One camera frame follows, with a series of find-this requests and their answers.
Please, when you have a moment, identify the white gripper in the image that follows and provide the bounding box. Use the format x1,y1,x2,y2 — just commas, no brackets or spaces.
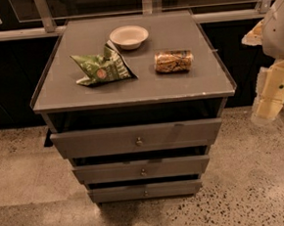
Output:
251,59,284,122

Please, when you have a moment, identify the grey top drawer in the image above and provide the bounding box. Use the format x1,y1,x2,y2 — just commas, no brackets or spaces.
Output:
51,117,221,159

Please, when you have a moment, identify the grey drawer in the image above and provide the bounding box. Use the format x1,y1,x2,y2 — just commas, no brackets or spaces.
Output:
88,179,202,203
51,117,221,159
72,155,210,184

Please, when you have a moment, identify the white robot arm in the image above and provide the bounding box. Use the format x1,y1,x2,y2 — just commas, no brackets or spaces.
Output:
241,0,284,125

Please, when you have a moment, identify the grey middle drawer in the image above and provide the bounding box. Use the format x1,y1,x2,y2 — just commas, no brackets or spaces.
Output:
72,155,210,184

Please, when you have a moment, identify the grey bottom drawer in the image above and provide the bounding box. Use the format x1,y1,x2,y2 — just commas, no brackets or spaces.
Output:
88,179,202,203

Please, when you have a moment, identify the gold drink can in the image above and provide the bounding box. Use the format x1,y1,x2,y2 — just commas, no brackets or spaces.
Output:
155,50,194,73

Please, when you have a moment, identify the white paper bowl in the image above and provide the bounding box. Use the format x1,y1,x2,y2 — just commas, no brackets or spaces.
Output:
110,25,149,51

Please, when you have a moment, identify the green chip bag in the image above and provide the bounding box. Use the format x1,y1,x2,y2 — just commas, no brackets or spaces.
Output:
71,40,137,87

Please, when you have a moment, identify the metal window railing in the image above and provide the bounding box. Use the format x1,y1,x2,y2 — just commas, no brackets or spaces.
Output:
0,0,278,42

